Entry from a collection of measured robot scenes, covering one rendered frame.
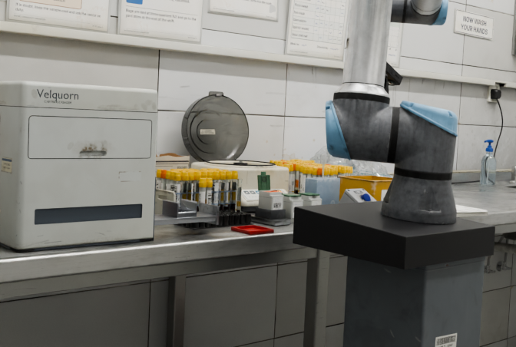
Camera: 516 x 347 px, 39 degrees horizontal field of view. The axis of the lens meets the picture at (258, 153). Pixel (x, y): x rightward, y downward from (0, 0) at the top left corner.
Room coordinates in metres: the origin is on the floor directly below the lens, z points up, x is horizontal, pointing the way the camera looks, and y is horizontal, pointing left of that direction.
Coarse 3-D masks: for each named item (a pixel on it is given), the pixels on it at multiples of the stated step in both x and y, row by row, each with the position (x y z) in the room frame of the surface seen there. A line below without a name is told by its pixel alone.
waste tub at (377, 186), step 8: (344, 176) 2.04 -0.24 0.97; (352, 176) 2.06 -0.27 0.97; (360, 176) 2.08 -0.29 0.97; (368, 176) 2.10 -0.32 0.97; (376, 176) 2.10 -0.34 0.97; (344, 184) 2.02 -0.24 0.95; (352, 184) 1.99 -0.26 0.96; (360, 184) 1.97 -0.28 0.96; (368, 184) 1.95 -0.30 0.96; (376, 184) 1.94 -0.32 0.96; (384, 184) 1.96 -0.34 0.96; (368, 192) 1.95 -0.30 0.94; (376, 192) 1.94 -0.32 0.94; (384, 192) 1.96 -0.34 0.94; (376, 200) 1.94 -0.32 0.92
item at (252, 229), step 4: (232, 228) 1.62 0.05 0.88; (236, 228) 1.61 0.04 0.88; (240, 228) 1.63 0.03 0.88; (244, 228) 1.64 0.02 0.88; (248, 228) 1.65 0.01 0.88; (252, 228) 1.65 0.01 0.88; (256, 228) 1.65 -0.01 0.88; (260, 228) 1.64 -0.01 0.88; (264, 228) 1.63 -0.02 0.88; (268, 228) 1.62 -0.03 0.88; (240, 232) 1.59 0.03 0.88; (244, 232) 1.59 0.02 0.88; (248, 232) 1.58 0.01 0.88; (252, 232) 1.57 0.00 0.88; (256, 232) 1.58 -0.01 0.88; (260, 232) 1.59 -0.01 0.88; (264, 232) 1.60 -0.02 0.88; (268, 232) 1.60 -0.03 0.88; (272, 232) 1.61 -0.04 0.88
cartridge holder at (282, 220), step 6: (258, 210) 1.75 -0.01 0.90; (264, 210) 1.74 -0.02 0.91; (270, 210) 1.72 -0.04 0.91; (276, 210) 1.73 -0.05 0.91; (282, 210) 1.75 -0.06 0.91; (252, 216) 1.76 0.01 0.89; (258, 216) 1.75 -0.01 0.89; (264, 216) 1.74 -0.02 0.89; (270, 216) 1.72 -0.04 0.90; (276, 216) 1.73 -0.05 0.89; (282, 216) 1.75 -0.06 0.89; (258, 222) 1.75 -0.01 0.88; (264, 222) 1.73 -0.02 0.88; (270, 222) 1.72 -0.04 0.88; (276, 222) 1.71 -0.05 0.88; (282, 222) 1.72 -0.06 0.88; (288, 222) 1.74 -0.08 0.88
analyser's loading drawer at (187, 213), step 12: (168, 204) 1.52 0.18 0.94; (180, 204) 1.57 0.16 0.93; (192, 204) 1.54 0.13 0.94; (204, 204) 1.59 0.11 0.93; (156, 216) 1.50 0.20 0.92; (168, 216) 1.51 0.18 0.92; (180, 216) 1.51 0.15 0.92; (192, 216) 1.52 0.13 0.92; (204, 216) 1.54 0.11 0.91; (216, 216) 1.56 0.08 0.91
